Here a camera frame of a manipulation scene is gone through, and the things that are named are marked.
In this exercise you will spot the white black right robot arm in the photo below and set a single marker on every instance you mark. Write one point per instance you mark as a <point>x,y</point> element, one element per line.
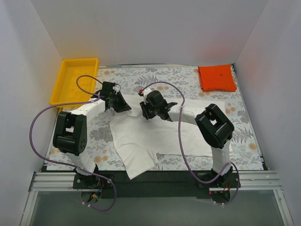
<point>213,124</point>

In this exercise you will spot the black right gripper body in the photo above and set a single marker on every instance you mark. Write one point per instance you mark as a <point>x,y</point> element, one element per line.
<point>146,108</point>

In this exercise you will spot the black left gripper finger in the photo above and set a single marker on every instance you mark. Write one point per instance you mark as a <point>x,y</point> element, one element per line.
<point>119,106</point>
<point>120,98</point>

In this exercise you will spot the white t-shirt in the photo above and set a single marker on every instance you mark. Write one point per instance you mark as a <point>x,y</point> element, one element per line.
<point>138,140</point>

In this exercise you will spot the folded orange t-shirt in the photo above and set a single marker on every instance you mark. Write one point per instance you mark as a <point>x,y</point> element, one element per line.
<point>216,78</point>

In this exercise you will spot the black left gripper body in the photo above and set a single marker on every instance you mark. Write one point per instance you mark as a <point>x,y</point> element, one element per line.
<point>120,102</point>

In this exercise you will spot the yellow plastic tray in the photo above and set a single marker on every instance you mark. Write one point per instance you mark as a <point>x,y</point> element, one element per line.
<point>66,89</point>

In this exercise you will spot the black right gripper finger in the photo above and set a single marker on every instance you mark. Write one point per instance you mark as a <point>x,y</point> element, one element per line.
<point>145,109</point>
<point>155,113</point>

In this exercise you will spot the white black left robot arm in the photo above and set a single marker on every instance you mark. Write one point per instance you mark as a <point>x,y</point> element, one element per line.
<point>70,135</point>

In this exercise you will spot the aluminium frame rail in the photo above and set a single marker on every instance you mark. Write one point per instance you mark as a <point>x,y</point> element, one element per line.
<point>259,201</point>

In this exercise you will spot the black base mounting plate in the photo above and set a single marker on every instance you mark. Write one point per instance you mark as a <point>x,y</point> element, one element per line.
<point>157,184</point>

